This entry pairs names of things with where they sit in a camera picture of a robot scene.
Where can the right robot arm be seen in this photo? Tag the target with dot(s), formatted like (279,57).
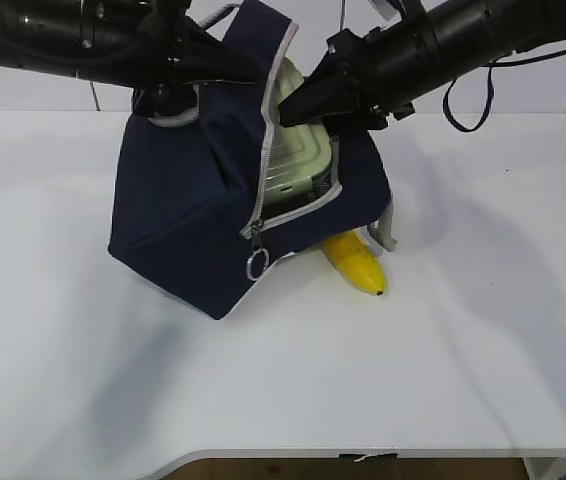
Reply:
(427,49)

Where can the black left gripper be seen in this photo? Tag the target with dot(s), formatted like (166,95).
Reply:
(175,40)

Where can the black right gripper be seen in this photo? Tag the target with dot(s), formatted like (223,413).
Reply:
(346,90)

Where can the navy blue lunch bag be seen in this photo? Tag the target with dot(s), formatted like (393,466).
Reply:
(189,205)

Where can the black tape on table edge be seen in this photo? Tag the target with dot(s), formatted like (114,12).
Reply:
(368,457)

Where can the green lid glass container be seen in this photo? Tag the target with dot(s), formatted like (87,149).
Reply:
(300,167)

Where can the yellow banana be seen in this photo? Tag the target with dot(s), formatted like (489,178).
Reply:
(355,263)

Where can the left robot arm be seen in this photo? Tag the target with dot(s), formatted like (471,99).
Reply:
(89,40)

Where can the white right table leg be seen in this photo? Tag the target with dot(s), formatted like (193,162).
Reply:
(545,468)

